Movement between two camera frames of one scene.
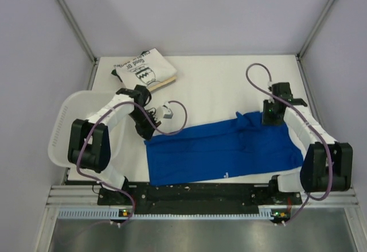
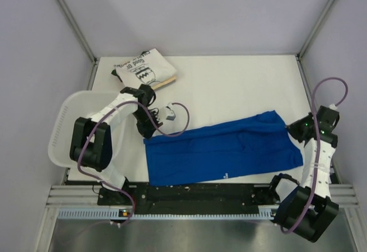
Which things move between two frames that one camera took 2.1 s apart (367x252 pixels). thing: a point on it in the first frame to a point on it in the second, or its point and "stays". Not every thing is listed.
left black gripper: [145, 132] stays
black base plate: [204, 198] stays
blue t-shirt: [243, 147] stays
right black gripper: [266, 120] to [293, 127]
